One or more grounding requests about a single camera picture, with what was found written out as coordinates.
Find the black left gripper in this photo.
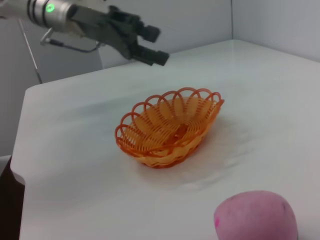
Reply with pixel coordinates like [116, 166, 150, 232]
[69, 5, 171, 67]

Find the orange plastic woven basket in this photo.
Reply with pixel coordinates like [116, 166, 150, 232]
[114, 86, 225, 170]

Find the pink peach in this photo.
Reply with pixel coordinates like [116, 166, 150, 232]
[213, 190, 300, 240]

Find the thin grey metal rod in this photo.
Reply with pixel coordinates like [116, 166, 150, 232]
[17, 18, 43, 85]

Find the dark robot torso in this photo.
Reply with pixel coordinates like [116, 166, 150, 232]
[0, 154, 26, 240]

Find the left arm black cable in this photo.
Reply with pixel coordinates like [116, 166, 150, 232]
[39, 27, 106, 54]

